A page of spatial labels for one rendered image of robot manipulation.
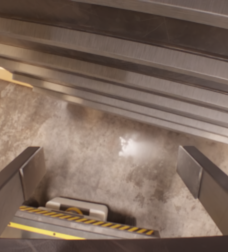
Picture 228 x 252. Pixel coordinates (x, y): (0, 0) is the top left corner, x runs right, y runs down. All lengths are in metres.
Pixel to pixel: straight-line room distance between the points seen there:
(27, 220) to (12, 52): 0.53
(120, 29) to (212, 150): 0.84
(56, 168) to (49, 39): 0.81
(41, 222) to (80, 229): 0.13
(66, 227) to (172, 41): 0.59
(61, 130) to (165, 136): 0.53
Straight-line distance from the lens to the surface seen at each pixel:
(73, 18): 0.20
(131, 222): 0.82
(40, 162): 0.17
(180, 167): 0.17
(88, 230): 0.64
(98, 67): 0.28
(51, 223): 0.67
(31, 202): 0.95
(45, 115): 1.02
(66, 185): 0.97
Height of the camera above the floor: 0.89
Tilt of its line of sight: 80 degrees down
